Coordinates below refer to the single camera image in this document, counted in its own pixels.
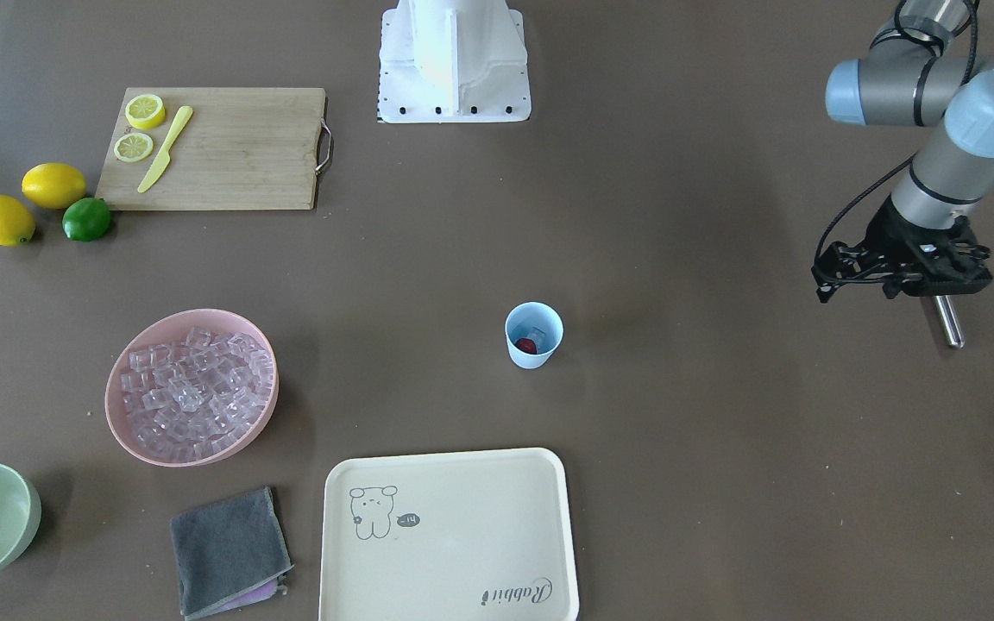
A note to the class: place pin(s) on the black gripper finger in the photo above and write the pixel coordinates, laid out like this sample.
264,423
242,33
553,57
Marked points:
826,287

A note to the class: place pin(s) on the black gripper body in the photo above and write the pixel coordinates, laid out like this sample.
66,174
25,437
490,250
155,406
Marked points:
892,231

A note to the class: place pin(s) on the steel muddler black tip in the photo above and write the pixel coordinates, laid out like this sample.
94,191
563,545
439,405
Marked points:
950,325

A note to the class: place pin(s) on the red strawberry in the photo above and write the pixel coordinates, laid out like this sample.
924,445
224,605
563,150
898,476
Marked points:
526,345

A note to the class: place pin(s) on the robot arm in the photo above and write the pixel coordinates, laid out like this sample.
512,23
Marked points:
921,70

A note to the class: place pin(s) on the ice cube in cup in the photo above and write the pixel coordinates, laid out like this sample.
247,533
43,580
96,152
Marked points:
536,335

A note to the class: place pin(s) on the light blue plastic cup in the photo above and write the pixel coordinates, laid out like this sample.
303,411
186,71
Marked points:
525,316

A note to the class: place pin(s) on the cream rabbit tray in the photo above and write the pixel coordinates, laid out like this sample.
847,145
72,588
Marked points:
476,535

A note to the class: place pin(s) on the pink bowl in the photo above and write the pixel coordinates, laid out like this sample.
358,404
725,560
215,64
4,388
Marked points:
192,389

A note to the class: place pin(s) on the grey folded cloth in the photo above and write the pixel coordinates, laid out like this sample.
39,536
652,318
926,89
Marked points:
229,554

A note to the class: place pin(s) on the wooden cutting board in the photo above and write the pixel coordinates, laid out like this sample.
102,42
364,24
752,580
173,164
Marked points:
243,148

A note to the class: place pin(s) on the yellow plastic knife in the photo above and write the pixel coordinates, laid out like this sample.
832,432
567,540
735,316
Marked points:
162,158

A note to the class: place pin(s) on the lemon half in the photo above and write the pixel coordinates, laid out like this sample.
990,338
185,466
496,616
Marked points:
145,111

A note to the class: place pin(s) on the lemon slice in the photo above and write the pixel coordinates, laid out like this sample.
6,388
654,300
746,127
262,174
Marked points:
133,147

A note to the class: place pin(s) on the green lime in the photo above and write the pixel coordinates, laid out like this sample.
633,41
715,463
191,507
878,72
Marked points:
86,220

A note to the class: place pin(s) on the yellow lemon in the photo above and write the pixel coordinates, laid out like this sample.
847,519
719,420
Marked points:
54,186
17,224

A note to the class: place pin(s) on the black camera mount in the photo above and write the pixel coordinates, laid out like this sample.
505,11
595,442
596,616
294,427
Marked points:
951,261

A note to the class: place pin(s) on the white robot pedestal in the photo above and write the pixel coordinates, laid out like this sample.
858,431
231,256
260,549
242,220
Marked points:
453,62

